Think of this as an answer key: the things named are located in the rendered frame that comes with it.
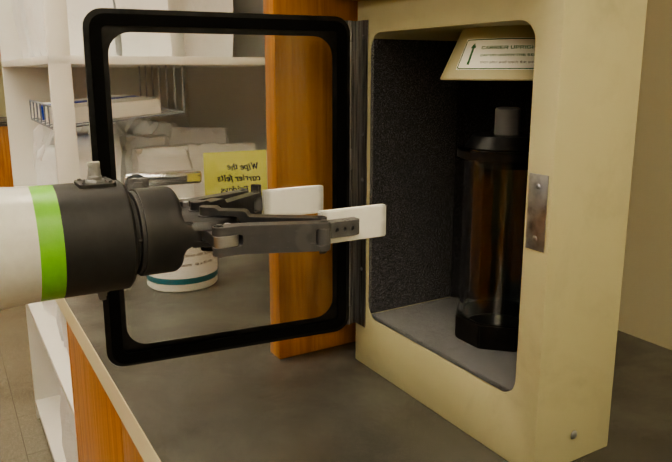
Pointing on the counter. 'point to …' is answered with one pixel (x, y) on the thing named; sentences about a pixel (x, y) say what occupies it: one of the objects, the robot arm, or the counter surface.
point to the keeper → (536, 211)
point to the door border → (115, 163)
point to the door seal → (110, 165)
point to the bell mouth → (493, 54)
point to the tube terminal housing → (596, 309)
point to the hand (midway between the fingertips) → (336, 210)
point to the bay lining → (424, 165)
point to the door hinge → (358, 164)
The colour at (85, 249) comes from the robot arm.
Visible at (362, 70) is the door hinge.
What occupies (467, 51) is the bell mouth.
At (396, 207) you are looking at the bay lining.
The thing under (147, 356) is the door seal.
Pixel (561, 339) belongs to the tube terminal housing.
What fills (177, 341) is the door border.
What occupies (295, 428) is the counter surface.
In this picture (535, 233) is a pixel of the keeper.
